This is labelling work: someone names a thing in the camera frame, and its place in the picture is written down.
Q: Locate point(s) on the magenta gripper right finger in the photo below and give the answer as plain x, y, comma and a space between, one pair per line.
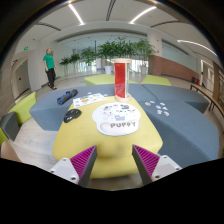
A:
153, 167

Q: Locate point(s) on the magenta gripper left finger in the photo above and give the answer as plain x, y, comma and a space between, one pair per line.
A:
78, 168

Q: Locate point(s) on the black computer mouse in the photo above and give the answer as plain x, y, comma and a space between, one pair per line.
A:
72, 114

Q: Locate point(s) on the white puppy mouse pad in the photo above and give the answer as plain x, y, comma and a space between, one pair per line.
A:
117, 119

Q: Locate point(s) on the grey sofa right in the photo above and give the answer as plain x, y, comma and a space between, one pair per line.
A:
188, 136

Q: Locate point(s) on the grey sofa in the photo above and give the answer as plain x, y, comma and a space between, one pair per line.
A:
188, 136
49, 114

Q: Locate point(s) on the grey sofa left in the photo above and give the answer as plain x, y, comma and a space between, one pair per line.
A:
49, 114

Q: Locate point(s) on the sticker sheet paper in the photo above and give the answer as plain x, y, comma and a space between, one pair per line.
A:
89, 99

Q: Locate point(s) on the dark blue folded umbrella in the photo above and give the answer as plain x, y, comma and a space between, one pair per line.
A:
68, 95

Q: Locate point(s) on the green chair left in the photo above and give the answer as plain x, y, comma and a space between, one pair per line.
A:
22, 108

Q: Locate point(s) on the grey chair left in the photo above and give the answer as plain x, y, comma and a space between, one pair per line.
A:
9, 125

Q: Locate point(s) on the lime green bench right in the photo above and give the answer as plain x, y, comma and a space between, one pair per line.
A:
156, 80

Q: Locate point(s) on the lime green bench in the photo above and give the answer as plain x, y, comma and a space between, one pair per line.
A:
104, 79
156, 80

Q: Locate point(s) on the wooden bench right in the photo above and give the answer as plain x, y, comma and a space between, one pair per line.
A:
213, 103

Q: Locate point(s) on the red cylindrical container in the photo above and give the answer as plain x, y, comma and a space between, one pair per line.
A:
122, 71

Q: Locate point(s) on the person in green shirt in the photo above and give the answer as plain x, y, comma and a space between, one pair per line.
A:
50, 68

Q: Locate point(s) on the potted green plant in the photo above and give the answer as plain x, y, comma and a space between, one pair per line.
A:
118, 48

